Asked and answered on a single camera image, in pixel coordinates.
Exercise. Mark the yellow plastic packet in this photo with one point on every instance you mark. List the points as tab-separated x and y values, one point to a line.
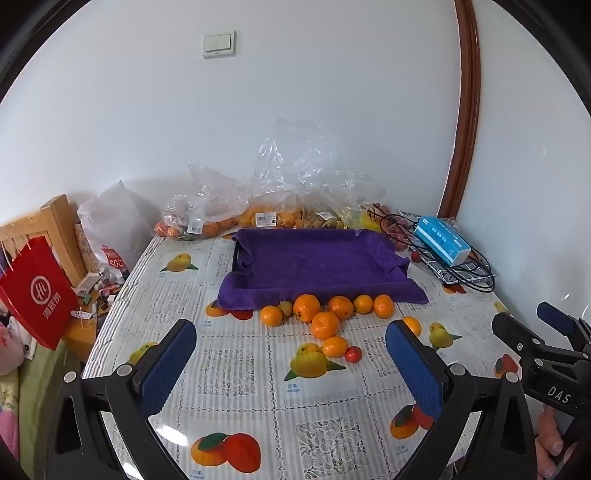
364	222

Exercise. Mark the wooden chair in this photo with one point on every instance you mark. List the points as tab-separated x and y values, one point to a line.
55	221

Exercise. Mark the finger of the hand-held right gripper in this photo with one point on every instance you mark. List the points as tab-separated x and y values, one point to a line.
558	317
517	337

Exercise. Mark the white plastic bag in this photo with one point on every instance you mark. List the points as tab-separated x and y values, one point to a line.
113	221

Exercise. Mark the clear bag of mandarins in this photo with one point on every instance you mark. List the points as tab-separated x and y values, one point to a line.
198	217

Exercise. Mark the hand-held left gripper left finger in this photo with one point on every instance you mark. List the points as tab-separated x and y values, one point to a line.
168	364

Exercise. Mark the green bed sheet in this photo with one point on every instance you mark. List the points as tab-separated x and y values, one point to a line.
41	415

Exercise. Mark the clear bag of longans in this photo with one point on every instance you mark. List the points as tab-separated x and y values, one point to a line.
332	203

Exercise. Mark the floral paper box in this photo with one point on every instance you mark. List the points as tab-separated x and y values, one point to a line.
86	249

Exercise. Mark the clear bag of small oranges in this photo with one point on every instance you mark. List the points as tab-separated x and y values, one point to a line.
272	203

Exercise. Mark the person's right hand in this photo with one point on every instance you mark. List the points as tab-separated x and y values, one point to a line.
549	438

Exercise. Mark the fruit print tablecloth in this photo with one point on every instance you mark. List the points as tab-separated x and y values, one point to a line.
258	369

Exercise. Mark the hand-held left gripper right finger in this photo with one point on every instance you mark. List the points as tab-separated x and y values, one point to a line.
413	369

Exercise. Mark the orange mandarin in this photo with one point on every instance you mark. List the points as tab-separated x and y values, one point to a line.
383	306
326	325
413	324
334	347
340	307
363	303
307	308

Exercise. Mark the blue tissue box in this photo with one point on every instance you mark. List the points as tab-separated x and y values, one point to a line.
441	240

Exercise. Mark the white light switch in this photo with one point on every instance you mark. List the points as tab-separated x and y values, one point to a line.
219	45

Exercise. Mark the pink cloth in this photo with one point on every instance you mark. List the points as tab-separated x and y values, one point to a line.
9	350

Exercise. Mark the small tan longan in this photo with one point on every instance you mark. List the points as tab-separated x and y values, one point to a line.
285	308

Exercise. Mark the purple towel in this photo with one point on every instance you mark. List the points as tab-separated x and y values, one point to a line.
314	267

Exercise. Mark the red paper bag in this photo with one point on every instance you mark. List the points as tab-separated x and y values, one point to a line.
39	295

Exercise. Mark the clear bag of red fruit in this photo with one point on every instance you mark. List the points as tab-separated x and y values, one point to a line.
392	228

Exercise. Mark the yellow-orange mandarin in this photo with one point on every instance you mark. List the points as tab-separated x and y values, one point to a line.
271	315

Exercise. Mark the grey checked cloth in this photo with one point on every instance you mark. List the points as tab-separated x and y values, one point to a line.
457	272

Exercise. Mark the brown wooden door frame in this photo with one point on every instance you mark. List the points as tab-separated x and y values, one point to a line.
461	106

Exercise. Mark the pile of small packets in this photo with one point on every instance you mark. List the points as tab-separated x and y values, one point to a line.
99	288

